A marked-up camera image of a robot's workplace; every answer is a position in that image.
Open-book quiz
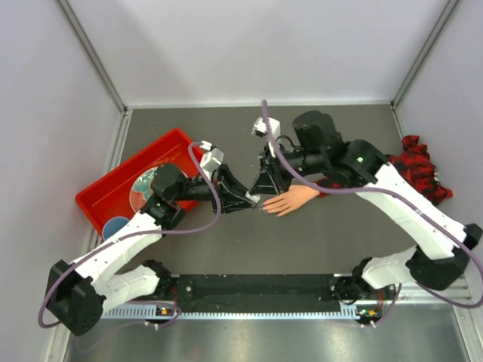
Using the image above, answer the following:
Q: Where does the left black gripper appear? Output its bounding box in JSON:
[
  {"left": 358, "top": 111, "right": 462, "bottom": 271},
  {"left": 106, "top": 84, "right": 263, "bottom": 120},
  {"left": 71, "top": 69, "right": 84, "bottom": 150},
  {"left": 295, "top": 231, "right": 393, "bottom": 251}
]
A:
[{"left": 173, "top": 164, "right": 259, "bottom": 215}]

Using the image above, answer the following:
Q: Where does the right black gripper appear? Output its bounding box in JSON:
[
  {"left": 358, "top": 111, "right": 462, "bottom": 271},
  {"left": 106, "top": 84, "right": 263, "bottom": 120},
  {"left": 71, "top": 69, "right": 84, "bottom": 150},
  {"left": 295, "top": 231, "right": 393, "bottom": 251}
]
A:
[{"left": 249, "top": 143, "right": 325, "bottom": 197}]

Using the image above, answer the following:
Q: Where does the clear nail polish bottle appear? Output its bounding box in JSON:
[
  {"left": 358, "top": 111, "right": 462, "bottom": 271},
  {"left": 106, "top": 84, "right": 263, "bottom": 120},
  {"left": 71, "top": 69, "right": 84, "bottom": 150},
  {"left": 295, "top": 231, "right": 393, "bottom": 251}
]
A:
[{"left": 245, "top": 192, "right": 260, "bottom": 204}]

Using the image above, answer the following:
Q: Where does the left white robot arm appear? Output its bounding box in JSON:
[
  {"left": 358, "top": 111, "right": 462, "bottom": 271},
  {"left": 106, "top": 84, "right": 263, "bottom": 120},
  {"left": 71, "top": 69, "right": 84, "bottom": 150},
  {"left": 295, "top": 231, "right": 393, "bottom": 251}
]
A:
[{"left": 41, "top": 163, "right": 260, "bottom": 336}]

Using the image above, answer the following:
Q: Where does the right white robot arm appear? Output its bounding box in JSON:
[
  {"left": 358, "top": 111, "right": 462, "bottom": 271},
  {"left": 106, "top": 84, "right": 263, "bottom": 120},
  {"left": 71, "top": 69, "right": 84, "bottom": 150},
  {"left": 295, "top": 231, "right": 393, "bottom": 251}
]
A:
[{"left": 251, "top": 111, "right": 482, "bottom": 301}]

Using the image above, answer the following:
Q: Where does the mannequin hand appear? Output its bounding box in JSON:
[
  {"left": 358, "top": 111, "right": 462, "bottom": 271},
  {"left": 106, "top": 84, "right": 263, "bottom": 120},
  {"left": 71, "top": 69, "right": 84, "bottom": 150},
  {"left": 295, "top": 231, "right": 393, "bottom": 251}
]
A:
[{"left": 262, "top": 185, "right": 320, "bottom": 217}]

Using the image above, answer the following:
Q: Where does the beige ceramic mug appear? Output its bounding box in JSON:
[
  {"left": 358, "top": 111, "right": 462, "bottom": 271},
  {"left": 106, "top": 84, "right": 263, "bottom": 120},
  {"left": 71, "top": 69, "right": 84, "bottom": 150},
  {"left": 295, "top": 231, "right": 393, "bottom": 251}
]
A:
[{"left": 149, "top": 177, "right": 157, "bottom": 194}]

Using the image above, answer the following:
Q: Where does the red and teal plate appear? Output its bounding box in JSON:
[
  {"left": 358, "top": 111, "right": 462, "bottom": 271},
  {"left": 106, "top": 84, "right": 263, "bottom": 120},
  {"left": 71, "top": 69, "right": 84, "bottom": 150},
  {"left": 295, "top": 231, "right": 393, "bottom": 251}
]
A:
[{"left": 128, "top": 167, "right": 157, "bottom": 213}]

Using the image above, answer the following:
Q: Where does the red plastic tray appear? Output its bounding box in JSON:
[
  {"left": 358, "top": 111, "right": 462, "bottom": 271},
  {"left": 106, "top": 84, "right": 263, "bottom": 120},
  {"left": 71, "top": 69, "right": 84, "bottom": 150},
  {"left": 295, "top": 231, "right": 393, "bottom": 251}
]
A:
[{"left": 75, "top": 128, "right": 198, "bottom": 235}]

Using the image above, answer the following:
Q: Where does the blue plastic cup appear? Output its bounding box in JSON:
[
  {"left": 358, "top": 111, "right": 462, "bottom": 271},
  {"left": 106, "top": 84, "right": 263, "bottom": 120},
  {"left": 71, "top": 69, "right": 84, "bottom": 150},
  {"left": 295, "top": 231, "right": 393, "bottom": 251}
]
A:
[{"left": 101, "top": 216, "right": 129, "bottom": 241}]

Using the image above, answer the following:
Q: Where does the red plaid shirt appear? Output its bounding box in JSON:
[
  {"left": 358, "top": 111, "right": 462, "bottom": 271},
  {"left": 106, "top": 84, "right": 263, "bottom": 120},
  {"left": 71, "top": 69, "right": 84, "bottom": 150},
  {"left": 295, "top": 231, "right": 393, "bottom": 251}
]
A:
[{"left": 315, "top": 134, "right": 454, "bottom": 209}]

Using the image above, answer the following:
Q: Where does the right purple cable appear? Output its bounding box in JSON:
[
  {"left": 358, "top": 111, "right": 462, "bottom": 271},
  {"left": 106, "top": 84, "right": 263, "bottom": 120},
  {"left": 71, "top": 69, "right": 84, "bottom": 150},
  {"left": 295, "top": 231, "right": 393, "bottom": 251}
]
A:
[{"left": 261, "top": 99, "right": 483, "bottom": 328}]

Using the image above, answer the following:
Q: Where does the purple cable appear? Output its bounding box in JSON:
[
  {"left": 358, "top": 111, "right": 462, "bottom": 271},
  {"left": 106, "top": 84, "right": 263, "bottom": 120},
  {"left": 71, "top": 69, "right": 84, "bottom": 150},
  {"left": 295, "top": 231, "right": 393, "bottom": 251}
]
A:
[
  {"left": 38, "top": 141, "right": 222, "bottom": 329},
  {"left": 261, "top": 99, "right": 483, "bottom": 328}
]

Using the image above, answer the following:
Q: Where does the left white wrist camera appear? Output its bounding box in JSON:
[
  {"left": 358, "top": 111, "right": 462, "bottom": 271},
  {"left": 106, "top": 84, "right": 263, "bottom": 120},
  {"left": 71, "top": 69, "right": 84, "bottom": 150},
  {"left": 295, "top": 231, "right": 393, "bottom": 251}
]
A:
[{"left": 199, "top": 141, "right": 224, "bottom": 173}]

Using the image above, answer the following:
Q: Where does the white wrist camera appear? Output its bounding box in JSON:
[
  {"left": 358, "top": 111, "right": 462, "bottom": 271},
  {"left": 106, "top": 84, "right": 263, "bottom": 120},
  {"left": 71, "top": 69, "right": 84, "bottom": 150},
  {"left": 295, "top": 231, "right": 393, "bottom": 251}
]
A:
[
  {"left": 199, "top": 141, "right": 224, "bottom": 173},
  {"left": 251, "top": 117, "right": 281, "bottom": 140}
]

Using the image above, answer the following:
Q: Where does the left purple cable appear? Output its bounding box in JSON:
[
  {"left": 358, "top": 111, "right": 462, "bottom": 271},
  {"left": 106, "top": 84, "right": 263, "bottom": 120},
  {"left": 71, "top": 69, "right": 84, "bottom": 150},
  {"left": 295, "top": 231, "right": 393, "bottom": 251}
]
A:
[{"left": 38, "top": 141, "right": 222, "bottom": 329}]

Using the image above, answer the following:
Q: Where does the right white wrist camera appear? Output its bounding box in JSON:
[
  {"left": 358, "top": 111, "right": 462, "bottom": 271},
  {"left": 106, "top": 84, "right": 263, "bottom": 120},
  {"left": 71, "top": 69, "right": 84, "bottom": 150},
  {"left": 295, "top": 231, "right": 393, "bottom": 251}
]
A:
[{"left": 251, "top": 117, "right": 281, "bottom": 140}]

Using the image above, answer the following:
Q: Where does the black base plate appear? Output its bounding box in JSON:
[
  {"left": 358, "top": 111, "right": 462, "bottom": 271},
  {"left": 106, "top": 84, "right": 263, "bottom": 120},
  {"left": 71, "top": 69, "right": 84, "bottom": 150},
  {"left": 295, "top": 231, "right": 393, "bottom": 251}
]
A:
[{"left": 175, "top": 275, "right": 338, "bottom": 311}]

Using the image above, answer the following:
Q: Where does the slotted cable duct rail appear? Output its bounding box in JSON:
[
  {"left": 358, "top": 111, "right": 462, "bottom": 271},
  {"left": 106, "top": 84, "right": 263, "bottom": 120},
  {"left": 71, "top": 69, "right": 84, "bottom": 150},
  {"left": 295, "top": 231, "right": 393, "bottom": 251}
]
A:
[{"left": 101, "top": 301, "right": 401, "bottom": 321}]

